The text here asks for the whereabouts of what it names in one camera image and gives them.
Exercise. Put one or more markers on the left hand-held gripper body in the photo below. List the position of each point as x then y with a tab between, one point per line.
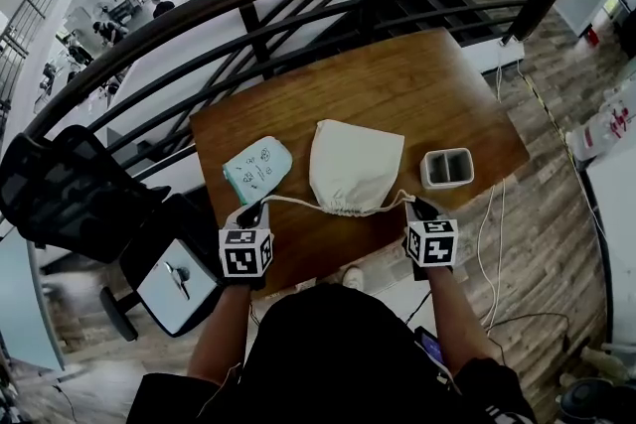
243	255

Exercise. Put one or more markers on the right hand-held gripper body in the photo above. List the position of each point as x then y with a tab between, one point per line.
432	243

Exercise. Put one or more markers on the person's left forearm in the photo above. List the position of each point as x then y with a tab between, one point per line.
218	337

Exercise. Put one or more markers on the person's right forearm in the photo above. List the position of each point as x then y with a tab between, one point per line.
462	323

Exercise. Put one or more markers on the white plastic bag red print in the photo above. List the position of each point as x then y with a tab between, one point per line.
603	124

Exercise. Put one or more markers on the white two-compartment container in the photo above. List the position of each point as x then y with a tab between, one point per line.
447	169

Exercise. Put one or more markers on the mint printed pouch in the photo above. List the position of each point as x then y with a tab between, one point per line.
258	169

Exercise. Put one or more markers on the white drawer cabinet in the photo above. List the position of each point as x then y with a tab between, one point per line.
176	288

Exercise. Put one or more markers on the person's right white shoe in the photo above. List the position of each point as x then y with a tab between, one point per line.
352	276

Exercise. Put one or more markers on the small tablet screen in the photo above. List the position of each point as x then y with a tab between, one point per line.
430	346

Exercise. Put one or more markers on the person's black shirt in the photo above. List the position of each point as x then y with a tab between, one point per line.
343	362

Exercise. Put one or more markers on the white low box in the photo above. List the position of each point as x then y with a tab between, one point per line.
492	57

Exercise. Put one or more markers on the black mesh office chair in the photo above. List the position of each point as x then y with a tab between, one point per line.
59	198

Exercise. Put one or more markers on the dark staircase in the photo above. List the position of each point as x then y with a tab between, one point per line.
447	0

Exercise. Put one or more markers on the small red bin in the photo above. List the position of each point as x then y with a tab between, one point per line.
593	37

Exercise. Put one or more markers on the black balcony balustrade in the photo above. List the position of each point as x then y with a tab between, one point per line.
30	30

